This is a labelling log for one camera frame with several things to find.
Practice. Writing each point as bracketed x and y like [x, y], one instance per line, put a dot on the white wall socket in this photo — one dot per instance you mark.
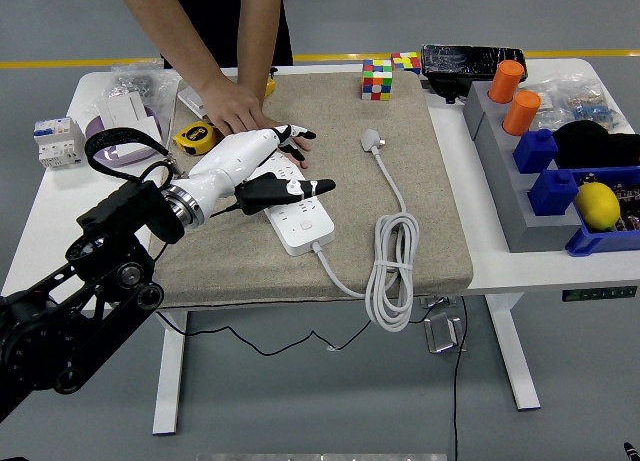
[145, 125]

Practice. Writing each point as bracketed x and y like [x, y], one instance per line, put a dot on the clear bag of small parts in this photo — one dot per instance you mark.
[585, 103]

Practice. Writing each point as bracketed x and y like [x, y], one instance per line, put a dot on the large Rubik's cube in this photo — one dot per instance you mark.
[376, 83]

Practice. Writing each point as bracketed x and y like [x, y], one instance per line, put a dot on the blue plastic bin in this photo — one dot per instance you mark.
[595, 241]

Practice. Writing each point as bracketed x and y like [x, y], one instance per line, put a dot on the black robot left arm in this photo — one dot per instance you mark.
[100, 281]

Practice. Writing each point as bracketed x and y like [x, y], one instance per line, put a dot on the yellow lemon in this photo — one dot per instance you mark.
[597, 206]

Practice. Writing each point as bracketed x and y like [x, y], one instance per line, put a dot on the large metal bracket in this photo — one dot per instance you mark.
[442, 333]

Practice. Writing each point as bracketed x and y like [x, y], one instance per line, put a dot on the person's left hand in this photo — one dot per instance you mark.
[276, 122]

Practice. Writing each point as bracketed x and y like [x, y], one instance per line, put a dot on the yellow black tool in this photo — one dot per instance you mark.
[271, 87]

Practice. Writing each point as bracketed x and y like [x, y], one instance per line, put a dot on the white flat switch panel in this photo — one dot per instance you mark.
[190, 98]

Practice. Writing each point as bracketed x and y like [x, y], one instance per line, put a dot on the person's right hand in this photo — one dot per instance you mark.
[235, 106]

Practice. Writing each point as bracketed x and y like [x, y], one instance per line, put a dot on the person's left forearm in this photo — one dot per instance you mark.
[260, 31]

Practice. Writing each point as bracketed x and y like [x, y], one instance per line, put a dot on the orange cylinder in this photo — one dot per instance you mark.
[506, 81]
[521, 113]

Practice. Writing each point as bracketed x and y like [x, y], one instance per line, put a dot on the white switch plate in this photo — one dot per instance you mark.
[120, 108]

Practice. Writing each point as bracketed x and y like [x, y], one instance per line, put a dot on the blue block with knob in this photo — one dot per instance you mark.
[535, 153]
[552, 193]

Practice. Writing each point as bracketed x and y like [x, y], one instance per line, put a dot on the person's right forearm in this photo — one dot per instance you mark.
[165, 26]

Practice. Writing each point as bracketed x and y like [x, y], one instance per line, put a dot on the white table leg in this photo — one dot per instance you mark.
[512, 351]
[170, 371]

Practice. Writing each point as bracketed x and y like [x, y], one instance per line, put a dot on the small metal bracket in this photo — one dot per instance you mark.
[437, 301]

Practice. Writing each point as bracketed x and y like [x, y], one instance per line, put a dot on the black cloth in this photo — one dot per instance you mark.
[590, 143]

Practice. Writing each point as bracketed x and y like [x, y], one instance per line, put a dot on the grey-brown mat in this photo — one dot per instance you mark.
[340, 206]

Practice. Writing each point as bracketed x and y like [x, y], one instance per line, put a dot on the small Rubik's cube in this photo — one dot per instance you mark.
[407, 61]

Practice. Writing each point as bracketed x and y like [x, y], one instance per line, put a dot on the purple bowl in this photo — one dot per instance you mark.
[135, 157]

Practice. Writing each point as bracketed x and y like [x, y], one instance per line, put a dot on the white power strip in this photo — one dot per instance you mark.
[305, 226]

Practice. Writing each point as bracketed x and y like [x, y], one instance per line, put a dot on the person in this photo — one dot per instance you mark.
[220, 26]

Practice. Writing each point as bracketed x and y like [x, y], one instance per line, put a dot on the clear bag of screws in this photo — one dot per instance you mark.
[130, 78]

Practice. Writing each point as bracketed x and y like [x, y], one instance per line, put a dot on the yellow tape measure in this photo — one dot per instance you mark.
[195, 137]

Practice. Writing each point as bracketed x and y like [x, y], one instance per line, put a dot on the grey stepped peg holder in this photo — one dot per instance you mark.
[505, 181]

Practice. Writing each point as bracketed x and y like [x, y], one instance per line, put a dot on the dark circuit board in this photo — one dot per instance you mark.
[629, 196]

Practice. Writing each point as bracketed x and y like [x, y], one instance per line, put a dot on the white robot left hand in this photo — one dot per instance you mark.
[230, 156]

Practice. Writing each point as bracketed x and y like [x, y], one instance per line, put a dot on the black table control panel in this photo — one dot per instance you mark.
[597, 294]

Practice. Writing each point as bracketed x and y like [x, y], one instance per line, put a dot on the black film-wrapped device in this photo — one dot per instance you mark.
[460, 61]

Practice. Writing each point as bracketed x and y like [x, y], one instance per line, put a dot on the white circuit breaker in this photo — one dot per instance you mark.
[52, 141]

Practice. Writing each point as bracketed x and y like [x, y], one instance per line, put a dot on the black-white robot right hand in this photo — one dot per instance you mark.
[630, 452]

